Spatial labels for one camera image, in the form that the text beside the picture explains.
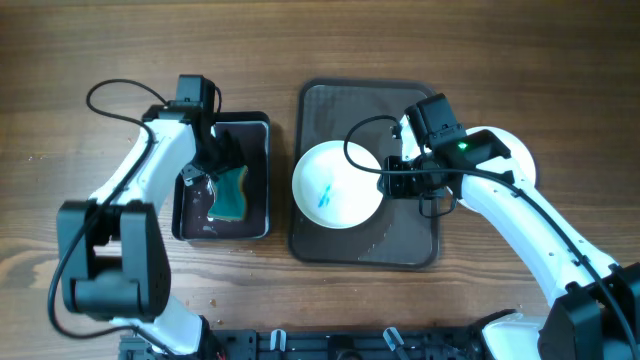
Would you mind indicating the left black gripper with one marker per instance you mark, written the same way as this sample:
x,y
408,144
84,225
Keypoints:
x,y
232,157

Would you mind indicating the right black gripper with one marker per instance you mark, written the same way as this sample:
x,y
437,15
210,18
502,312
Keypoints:
x,y
395,187

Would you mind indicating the green yellow sponge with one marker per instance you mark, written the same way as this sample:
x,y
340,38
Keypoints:
x,y
230,203

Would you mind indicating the white plate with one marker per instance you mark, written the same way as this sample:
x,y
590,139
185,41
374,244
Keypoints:
x,y
493,171
330,191

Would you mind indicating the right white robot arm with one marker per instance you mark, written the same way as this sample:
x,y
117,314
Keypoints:
x,y
594,301

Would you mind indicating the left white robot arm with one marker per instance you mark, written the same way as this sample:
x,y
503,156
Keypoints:
x,y
113,264

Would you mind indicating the large dark serving tray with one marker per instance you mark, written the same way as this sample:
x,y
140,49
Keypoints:
x,y
398,234

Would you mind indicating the small black water tray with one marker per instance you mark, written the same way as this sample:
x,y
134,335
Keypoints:
x,y
192,218

